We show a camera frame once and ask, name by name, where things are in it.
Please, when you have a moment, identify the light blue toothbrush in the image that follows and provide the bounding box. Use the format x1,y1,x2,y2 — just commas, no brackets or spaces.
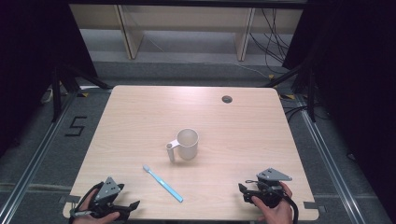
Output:
142,164,184,203

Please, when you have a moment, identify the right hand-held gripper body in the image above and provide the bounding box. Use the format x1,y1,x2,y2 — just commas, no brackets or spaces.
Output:
255,167,293,209

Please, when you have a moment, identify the person's left hand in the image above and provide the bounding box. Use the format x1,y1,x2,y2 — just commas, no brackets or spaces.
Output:
72,188,121,224

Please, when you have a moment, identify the hanging black cable bundle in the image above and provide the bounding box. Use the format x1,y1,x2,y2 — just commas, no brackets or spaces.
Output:
248,8,295,77

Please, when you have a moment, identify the person's right hand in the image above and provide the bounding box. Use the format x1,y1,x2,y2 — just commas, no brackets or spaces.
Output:
250,182,294,224

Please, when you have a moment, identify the black metal stand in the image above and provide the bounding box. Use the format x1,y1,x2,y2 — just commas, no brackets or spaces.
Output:
50,64,112,123
262,61,318,123

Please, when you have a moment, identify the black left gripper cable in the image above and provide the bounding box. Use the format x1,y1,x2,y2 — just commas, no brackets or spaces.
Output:
68,182,105,224

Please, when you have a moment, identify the white cup with handle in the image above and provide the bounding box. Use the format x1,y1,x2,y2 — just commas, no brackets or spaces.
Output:
165,128,200,163

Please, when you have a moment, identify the grey metal floor rail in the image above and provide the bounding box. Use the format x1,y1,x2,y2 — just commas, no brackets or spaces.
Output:
0,91,78,224
294,95,367,224

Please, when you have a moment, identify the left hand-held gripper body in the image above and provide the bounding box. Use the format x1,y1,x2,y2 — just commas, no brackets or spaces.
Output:
89,176,125,219

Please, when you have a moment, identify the beige wooden shelf unit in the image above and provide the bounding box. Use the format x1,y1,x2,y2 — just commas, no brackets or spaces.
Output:
68,4,304,62

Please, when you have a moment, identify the grey table bracket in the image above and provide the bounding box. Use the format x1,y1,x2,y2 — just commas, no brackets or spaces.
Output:
58,194,81,205
303,201,327,215

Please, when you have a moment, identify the dark curtain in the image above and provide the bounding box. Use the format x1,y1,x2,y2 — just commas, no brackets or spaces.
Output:
281,0,396,216
0,0,98,157

